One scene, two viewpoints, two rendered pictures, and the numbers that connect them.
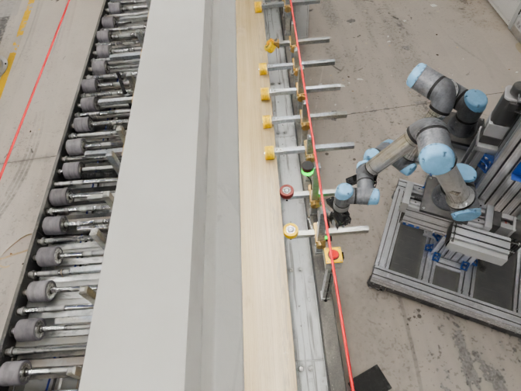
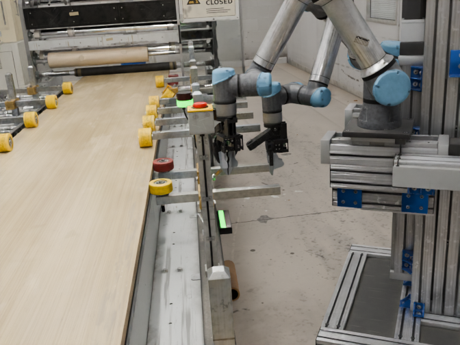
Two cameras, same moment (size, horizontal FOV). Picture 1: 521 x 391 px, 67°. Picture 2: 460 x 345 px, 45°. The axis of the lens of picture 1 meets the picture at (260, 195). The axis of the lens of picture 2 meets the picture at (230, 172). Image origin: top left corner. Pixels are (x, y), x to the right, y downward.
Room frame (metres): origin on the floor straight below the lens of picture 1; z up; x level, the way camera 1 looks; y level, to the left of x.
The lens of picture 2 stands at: (-0.85, -0.16, 1.53)
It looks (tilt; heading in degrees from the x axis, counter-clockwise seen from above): 19 degrees down; 353
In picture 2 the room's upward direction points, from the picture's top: 4 degrees counter-clockwise
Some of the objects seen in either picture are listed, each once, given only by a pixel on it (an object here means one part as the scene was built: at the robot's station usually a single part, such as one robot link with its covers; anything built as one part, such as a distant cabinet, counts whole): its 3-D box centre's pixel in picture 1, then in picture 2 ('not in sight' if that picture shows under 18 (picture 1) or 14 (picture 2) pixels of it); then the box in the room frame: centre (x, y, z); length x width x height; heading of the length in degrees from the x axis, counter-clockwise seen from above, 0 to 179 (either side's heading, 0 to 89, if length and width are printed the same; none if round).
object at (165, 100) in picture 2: (298, 64); (198, 98); (2.20, -0.37, 0.95); 0.50 x 0.04 x 0.04; 87
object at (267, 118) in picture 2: not in sight; (272, 117); (1.19, -0.58, 1.04); 0.08 x 0.08 x 0.05
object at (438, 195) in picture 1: (450, 192); (379, 111); (0.95, -0.92, 1.09); 0.15 x 0.15 x 0.10
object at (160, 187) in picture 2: (291, 233); (161, 196); (0.96, -0.13, 0.85); 0.08 x 0.08 x 0.11
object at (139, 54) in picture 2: not in sight; (124, 55); (3.79, 0.09, 1.05); 1.43 x 0.12 x 0.12; 87
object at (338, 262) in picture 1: (332, 258); (200, 120); (0.65, -0.27, 1.18); 0.07 x 0.07 x 0.08; 87
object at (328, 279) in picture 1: (328, 281); (207, 205); (0.65, -0.27, 0.93); 0.05 x 0.04 x 0.45; 177
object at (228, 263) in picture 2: not in sight; (229, 279); (1.75, -0.44, 0.04); 0.30 x 0.08 x 0.08; 177
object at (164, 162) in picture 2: (286, 195); (163, 173); (1.21, -0.15, 0.85); 0.08 x 0.08 x 0.11
